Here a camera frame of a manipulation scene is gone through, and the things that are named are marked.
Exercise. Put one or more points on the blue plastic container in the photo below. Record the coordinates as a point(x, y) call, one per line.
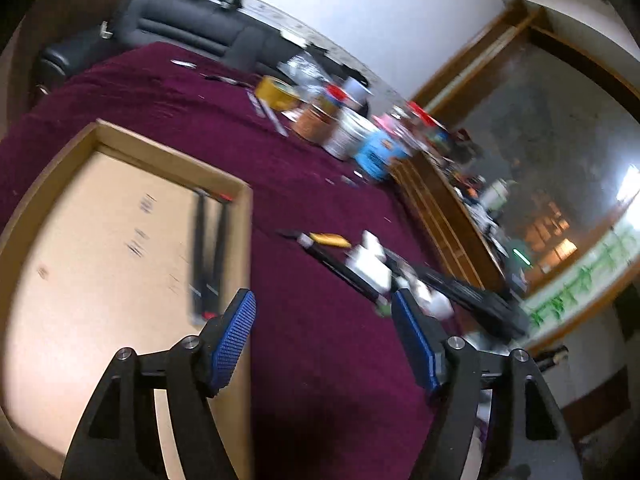
point(379, 154)

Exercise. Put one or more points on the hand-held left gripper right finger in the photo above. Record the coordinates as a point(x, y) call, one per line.
point(414, 345)

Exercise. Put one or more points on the black leather sofa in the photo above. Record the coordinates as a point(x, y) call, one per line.
point(165, 15)

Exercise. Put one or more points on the silver flat strip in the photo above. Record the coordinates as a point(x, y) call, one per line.
point(270, 116)

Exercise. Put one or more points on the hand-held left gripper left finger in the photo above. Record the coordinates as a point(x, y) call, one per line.
point(232, 342)

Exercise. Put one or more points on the red lid jar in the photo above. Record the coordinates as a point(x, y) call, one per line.
point(334, 96)

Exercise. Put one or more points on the wooden framed glass panel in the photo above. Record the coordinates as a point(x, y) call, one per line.
point(550, 135)

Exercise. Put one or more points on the shallow cardboard box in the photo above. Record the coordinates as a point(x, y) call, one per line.
point(100, 260)

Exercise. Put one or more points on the black pens in tray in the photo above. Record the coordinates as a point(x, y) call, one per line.
point(219, 255)

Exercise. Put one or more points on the white cylinder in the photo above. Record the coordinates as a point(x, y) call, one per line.
point(436, 304)

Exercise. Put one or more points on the black antenna rod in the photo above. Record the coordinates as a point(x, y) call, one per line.
point(199, 250)

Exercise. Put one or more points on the maroon tablecloth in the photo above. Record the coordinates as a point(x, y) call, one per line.
point(320, 180)

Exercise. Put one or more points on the yellow tape roll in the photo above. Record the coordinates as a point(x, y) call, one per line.
point(274, 91)

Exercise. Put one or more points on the white rectangular box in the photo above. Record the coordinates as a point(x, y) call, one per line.
point(371, 262)

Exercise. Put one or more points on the wooden shelf cabinet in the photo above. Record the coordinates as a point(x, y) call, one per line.
point(450, 220)

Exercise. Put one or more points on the white tin can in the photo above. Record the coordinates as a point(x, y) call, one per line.
point(346, 135)

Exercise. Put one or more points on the black flat bar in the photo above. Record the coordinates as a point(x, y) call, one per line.
point(475, 302)

